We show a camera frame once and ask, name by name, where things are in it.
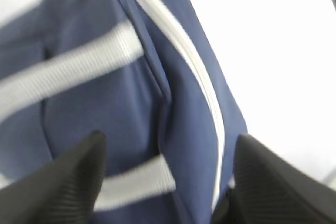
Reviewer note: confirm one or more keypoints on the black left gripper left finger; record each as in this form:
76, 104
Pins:
63, 191

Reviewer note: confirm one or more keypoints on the navy blue lunch bag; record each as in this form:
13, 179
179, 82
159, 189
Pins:
143, 73

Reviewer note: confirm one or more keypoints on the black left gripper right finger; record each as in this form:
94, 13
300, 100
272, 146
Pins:
269, 190

